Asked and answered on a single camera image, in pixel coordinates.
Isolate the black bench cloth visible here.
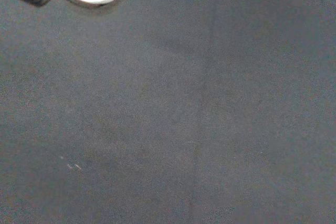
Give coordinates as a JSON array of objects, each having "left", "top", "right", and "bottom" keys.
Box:
[{"left": 0, "top": 0, "right": 336, "bottom": 224}]

